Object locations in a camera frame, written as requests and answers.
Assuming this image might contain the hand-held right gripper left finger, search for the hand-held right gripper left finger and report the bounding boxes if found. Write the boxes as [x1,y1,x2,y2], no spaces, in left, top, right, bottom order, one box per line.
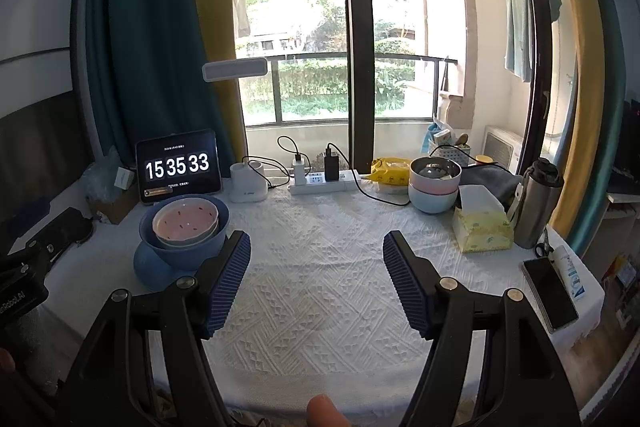
[52,229,252,427]

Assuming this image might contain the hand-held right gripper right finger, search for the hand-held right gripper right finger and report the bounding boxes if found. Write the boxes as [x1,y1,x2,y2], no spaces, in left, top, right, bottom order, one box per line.
[382,230,583,427]

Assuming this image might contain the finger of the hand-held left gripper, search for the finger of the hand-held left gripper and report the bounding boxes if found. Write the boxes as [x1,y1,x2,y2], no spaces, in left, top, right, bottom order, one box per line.
[7,199,53,233]
[30,208,97,258]

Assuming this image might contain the dark blue bowl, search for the dark blue bowl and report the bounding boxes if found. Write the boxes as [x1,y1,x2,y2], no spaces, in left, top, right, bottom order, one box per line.
[139,195,231,271]

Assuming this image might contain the light blue plate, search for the light blue plate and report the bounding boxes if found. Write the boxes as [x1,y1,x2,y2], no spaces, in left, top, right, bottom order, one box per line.
[132,239,211,293]

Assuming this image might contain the white bowl pink speckled inside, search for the white bowl pink speckled inside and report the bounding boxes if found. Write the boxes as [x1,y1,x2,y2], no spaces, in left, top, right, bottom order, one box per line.
[152,197,220,244]

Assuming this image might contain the person's right hand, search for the person's right hand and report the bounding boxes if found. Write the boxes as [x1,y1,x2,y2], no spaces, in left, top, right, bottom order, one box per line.
[306,394,351,427]

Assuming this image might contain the brown cardboard box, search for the brown cardboard box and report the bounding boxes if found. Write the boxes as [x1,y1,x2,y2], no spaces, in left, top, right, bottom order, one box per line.
[90,194,138,225]

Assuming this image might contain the white textured tablecloth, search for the white textured tablecloth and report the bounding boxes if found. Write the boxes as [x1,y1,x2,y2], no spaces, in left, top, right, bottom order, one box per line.
[40,177,606,413]

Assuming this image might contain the yellow tissue box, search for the yellow tissue box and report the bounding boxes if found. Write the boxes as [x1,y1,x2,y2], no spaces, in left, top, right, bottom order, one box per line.
[452,184,515,254]

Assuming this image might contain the pastel pink bowl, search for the pastel pink bowl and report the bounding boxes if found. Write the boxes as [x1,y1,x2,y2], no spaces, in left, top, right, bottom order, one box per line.
[408,157,462,196]

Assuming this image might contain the yellow wet wipes packet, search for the yellow wet wipes packet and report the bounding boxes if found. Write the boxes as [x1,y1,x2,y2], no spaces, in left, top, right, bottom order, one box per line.
[370,157,412,185]

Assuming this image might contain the steel bowl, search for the steel bowl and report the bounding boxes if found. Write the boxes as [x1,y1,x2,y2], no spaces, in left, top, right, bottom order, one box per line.
[411,158,460,180]

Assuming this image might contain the black tablet with clock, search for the black tablet with clock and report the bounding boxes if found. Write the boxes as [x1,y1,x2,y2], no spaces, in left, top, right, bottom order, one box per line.
[136,129,223,205]

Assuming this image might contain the white power strip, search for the white power strip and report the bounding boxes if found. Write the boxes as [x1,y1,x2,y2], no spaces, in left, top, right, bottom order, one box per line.
[289,171,361,195]

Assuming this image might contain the white perforated basket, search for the white perforated basket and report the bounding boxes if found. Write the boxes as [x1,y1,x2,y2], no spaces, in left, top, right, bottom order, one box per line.
[427,142,473,168]

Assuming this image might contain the dark grey cloth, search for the dark grey cloth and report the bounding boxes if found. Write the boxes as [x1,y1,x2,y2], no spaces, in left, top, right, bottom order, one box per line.
[457,163,526,210]

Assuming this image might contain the black scissors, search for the black scissors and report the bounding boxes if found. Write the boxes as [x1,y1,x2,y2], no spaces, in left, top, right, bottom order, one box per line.
[534,227,553,258]

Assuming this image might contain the black smartphone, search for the black smartphone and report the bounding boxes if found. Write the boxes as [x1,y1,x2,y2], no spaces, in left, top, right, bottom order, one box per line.
[521,257,580,334]

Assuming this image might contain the steel thermos bottle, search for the steel thermos bottle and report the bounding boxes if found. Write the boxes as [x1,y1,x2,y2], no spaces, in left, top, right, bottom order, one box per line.
[512,158,565,249]

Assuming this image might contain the white tube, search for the white tube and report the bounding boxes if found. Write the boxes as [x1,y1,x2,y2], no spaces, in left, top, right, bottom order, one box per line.
[552,245,588,303]

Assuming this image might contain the outdoor air conditioner unit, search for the outdoor air conditioner unit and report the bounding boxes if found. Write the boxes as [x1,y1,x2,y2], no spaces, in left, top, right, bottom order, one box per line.
[482,125,528,175]

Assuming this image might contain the teal curtain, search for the teal curtain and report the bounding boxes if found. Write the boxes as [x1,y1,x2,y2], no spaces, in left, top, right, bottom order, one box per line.
[75,0,236,168]
[565,0,628,258]

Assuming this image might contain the white desk lamp head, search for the white desk lamp head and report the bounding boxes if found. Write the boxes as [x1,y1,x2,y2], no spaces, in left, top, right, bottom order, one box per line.
[201,58,270,82]

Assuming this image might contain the black balcony railing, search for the black balcony railing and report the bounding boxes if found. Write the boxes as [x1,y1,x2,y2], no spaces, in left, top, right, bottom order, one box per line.
[237,53,458,125]

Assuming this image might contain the black window mullion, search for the black window mullion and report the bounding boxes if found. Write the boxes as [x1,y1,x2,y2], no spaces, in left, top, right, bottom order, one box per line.
[337,0,378,172]

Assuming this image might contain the white desk lamp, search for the white desk lamp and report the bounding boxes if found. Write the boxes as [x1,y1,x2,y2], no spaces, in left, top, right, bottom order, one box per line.
[192,0,248,168]

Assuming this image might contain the hanging light blue towel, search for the hanging light blue towel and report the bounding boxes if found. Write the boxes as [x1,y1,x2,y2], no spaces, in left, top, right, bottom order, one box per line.
[504,0,535,82]

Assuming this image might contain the yellow curtain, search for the yellow curtain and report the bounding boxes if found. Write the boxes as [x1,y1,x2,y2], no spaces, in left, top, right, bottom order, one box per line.
[540,0,606,228]

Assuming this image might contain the black cable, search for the black cable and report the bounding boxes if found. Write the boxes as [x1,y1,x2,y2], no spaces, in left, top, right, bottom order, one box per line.
[242,155,293,192]
[276,136,305,164]
[325,143,412,208]

